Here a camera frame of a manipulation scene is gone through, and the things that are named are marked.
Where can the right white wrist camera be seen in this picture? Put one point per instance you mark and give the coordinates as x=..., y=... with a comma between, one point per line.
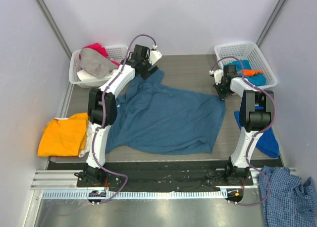
x=217, y=75

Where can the bright blue folded shirt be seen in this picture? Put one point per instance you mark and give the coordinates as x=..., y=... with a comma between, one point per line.
x=268, y=144

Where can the blue checkered cloth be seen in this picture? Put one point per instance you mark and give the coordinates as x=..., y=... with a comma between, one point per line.
x=290, y=202

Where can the pink shirt in basket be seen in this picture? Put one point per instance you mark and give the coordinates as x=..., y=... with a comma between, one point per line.
x=101, y=50

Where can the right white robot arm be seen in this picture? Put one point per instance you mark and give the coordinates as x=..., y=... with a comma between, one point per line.
x=256, y=112

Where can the corner metal post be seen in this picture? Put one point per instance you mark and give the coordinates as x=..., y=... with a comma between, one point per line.
x=54, y=27
x=271, y=21

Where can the right corner metal post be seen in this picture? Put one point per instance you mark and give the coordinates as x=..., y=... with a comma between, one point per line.
x=271, y=21

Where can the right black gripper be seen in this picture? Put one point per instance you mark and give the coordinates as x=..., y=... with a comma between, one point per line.
x=220, y=90

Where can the turquoise shirt in basket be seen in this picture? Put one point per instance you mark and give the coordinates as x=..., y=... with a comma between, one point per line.
x=258, y=80

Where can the yellow orange folded shirt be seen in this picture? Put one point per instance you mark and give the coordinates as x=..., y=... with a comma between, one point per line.
x=47, y=143

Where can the white slotted cable duct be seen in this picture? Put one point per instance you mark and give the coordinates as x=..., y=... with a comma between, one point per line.
x=99, y=194

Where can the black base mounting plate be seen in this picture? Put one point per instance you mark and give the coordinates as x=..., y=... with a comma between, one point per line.
x=118, y=168

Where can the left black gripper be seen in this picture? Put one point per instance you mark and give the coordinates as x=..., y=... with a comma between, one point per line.
x=147, y=70

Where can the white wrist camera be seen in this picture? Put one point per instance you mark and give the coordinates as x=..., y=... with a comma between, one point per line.
x=217, y=75
x=155, y=55

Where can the aluminium rail frame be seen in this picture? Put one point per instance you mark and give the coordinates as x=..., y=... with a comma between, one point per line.
x=49, y=180

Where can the orange shirt in basket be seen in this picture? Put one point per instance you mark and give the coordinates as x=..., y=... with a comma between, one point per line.
x=250, y=73

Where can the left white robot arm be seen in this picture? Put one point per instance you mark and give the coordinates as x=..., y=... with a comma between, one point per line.
x=102, y=107

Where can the left corner metal post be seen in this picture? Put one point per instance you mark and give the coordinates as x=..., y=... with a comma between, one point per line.
x=54, y=27

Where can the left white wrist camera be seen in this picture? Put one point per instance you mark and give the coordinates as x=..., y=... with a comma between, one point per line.
x=155, y=55

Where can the white shirt in basket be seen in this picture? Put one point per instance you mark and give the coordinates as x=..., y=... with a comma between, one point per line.
x=85, y=77

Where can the dark teal blue t-shirt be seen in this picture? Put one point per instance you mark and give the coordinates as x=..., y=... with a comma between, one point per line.
x=158, y=119

